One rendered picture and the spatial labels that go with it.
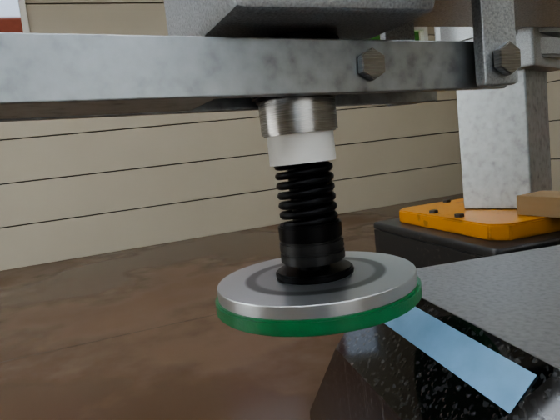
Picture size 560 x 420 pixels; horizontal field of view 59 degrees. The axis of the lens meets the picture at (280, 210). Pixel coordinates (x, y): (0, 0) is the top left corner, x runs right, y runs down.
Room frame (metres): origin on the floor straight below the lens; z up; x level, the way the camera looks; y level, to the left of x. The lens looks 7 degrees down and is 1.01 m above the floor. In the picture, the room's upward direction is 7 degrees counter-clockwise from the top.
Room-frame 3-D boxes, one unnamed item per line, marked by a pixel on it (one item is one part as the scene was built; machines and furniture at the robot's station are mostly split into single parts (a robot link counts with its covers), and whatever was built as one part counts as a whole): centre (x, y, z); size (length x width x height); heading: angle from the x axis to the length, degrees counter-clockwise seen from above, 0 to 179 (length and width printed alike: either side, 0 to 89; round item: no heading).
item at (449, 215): (1.43, -0.67, 0.76); 0.49 x 0.49 x 0.05; 16
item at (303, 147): (0.52, -0.03, 1.02); 0.07 x 0.07 x 0.04
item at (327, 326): (0.52, -0.03, 0.87); 0.22 x 0.22 x 0.04
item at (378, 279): (0.52, -0.03, 0.87); 0.21 x 0.21 x 0.01
